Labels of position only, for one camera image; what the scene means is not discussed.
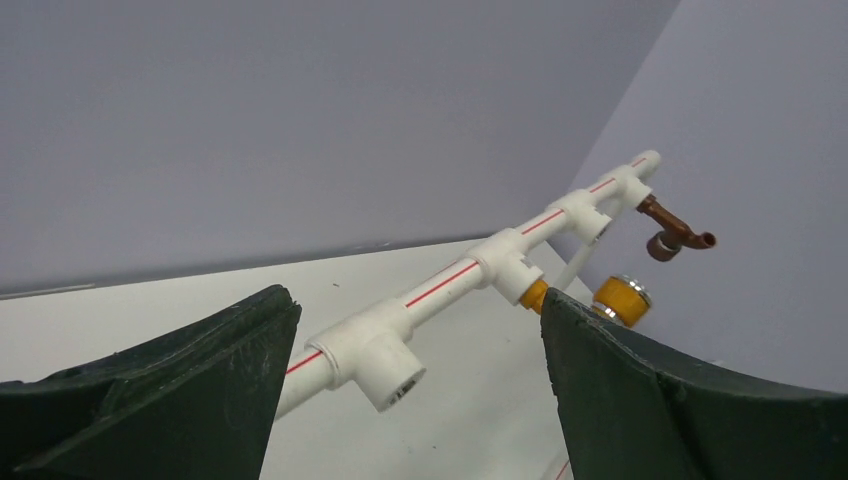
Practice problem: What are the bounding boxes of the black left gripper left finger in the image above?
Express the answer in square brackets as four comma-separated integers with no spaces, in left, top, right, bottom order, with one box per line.
[1,284,302,479]

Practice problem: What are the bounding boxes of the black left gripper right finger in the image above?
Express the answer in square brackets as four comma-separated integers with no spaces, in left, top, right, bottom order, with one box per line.
[540,289,847,479]

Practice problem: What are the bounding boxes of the orange plastic faucet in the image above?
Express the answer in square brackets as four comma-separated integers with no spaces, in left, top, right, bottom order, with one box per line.
[519,275,653,328]

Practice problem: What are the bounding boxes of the brown copper faucet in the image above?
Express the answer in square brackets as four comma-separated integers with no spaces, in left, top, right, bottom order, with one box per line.
[636,194,717,262]

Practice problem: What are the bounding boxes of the white PVC pipe frame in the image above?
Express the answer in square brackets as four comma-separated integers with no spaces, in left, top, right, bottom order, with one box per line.
[272,149,664,480]

